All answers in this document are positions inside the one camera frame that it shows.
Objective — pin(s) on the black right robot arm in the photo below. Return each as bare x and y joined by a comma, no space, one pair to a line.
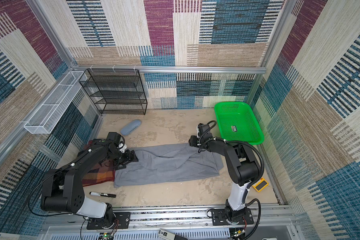
245,167

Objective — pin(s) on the maroon folded shirt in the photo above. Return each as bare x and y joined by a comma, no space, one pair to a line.
99,180

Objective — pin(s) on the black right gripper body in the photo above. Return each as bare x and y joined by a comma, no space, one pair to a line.
195,141

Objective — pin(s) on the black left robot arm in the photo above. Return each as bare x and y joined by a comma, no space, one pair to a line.
63,191

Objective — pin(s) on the green plastic basket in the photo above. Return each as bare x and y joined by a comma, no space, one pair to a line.
237,122

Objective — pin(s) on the blue fabric glasses case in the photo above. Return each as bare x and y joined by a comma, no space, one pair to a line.
130,127

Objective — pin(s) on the grey long sleeve shirt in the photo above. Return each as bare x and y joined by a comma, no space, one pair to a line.
168,163

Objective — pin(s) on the white wire mesh basket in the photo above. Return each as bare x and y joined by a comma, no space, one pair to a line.
46,117

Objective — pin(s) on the black wire mesh shelf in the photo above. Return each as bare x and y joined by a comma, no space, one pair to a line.
119,91

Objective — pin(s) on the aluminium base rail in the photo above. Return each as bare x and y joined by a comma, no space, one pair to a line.
270,222

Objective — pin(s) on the yellow calculator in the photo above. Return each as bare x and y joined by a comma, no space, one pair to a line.
260,185

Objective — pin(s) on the multicolour patchwork folded shirt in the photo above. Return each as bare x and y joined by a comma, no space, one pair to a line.
96,174

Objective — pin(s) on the black marker pen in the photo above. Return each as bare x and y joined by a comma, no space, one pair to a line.
103,195

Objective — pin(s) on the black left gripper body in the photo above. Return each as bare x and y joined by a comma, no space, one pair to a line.
124,158

